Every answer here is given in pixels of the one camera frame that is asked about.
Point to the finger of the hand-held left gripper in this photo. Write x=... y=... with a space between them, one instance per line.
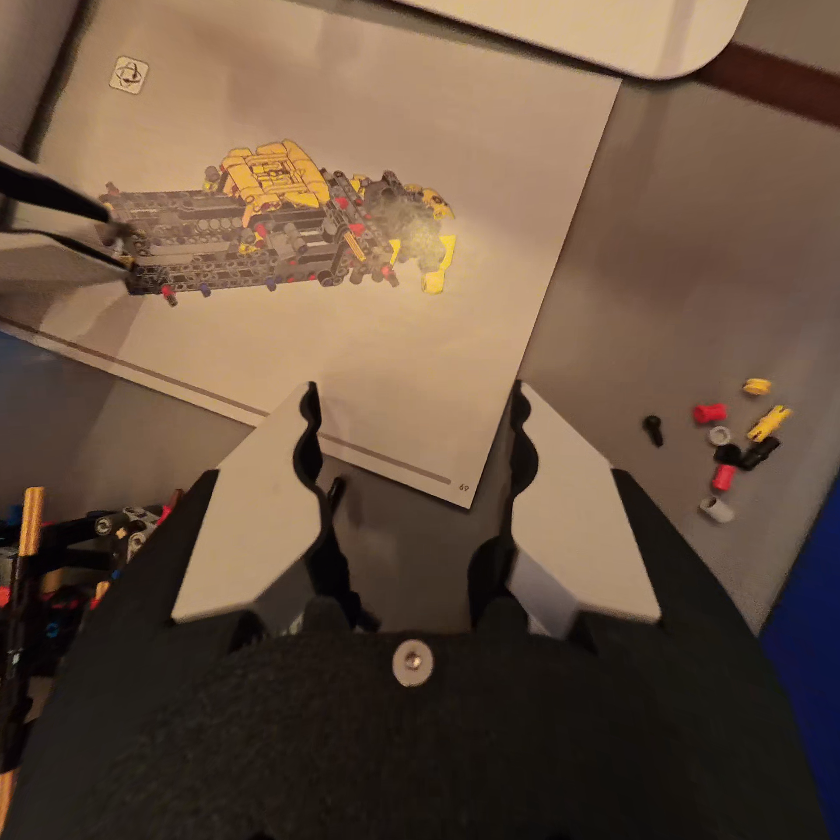
x=19 y=172
x=52 y=262

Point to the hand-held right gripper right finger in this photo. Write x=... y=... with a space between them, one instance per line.
x=577 y=525

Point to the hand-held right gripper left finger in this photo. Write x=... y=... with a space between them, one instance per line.
x=249 y=525

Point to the partly built yellow toy car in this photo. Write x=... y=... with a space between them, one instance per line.
x=65 y=558

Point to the grey desk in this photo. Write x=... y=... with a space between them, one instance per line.
x=689 y=262

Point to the black toy pin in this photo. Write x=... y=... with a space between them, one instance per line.
x=336 y=489

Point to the scatter of small colourful toy pieces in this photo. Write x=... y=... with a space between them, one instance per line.
x=718 y=436

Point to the open instruction booklet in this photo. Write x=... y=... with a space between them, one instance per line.
x=394 y=361

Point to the blue plastic bin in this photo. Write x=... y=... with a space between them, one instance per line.
x=807 y=623

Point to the wooden document stand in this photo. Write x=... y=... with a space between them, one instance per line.
x=590 y=33

